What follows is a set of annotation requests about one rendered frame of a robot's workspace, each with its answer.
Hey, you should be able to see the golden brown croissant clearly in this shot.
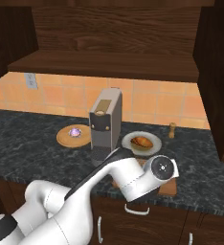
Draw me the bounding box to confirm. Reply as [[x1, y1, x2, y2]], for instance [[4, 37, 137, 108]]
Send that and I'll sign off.
[[130, 136, 154, 150]]

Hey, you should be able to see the dark wood tall cabinet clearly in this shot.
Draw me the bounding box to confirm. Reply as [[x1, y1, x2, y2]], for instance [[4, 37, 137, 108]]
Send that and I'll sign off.
[[192, 0, 224, 165]]

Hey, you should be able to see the grey coffee machine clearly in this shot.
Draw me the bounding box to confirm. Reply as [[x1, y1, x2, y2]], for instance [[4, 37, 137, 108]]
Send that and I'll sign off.
[[88, 87, 123, 167]]

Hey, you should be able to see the white round plate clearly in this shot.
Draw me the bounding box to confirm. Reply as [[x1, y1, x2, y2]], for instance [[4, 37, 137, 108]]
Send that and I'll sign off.
[[121, 130, 163, 157]]

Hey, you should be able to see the round wooden plate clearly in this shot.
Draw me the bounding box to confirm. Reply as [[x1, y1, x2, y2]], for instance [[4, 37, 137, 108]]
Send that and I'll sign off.
[[56, 123, 93, 149]]

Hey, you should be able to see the small wooden pepper mill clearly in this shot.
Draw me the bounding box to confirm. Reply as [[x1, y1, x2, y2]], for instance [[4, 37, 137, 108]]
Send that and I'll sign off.
[[168, 122, 177, 140]]

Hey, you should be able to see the dark wood drawer front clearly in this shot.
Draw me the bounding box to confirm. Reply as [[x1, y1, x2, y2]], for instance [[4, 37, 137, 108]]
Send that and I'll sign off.
[[92, 194, 192, 226]]

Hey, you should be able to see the dark wood cupboard door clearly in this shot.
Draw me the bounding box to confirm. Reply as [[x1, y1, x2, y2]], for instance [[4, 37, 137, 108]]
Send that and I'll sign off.
[[90, 204, 189, 245], [178, 210, 224, 245]]

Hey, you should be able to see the dark wood wall cabinet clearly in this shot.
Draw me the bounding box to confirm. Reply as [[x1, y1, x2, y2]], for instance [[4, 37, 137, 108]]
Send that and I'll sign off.
[[7, 0, 215, 83], [0, 0, 40, 86]]

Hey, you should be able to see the white drawer handle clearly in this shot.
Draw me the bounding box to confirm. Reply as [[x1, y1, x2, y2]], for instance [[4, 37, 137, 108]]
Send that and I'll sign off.
[[123, 203, 150, 216]]

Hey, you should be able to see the white wall outlet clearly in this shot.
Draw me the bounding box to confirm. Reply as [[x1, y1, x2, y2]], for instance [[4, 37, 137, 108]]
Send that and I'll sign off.
[[24, 73, 39, 90]]

